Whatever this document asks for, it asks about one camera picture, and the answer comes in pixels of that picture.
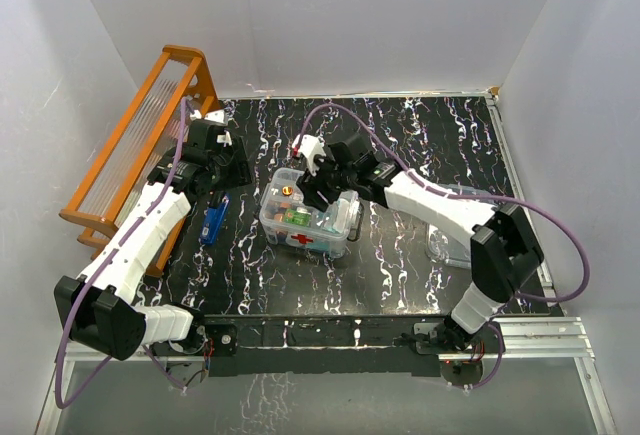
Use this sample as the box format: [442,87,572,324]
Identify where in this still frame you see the aluminium frame rail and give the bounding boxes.
[34,99,619,435]

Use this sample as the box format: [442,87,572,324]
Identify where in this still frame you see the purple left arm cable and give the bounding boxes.
[53,96,201,410]

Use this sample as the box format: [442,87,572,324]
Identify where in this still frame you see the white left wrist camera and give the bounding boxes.
[190,109,229,126]

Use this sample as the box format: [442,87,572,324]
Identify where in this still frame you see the brown bottle orange cap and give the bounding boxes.
[271,211,286,237]

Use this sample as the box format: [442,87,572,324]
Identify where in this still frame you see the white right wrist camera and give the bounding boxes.
[292,134,326,176]

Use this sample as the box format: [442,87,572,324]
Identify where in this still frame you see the clear plastic divider tray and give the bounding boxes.
[259,168,360,237]

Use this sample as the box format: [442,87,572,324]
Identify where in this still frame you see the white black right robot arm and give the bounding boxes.
[293,135,544,352]

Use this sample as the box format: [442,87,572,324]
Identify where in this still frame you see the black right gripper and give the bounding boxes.
[298,152,357,211]

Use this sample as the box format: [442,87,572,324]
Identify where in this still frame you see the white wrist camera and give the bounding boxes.
[190,109,229,126]
[292,134,326,176]

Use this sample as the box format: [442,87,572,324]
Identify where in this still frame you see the orange wooden rack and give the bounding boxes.
[59,45,221,258]

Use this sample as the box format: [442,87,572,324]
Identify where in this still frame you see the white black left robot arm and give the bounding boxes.
[54,119,252,360]

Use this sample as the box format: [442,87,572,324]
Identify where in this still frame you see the small green packet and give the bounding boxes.
[283,207,312,227]

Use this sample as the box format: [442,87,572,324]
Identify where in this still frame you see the clear plastic box lid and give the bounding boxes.
[425,224,471,270]

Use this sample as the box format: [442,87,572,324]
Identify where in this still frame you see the clear first aid box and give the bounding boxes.
[258,166,363,260]

